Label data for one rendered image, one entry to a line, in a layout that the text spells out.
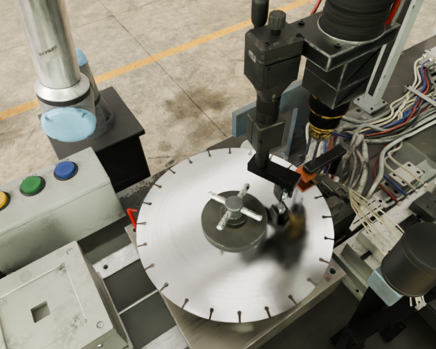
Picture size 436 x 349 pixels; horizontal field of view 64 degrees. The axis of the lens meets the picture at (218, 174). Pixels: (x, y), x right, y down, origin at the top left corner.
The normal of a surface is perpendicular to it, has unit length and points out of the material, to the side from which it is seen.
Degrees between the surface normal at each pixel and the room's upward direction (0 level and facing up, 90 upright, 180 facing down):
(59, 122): 97
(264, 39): 0
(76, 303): 0
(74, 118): 97
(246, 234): 5
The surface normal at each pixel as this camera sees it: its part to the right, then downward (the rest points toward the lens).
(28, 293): -0.03, -0.62
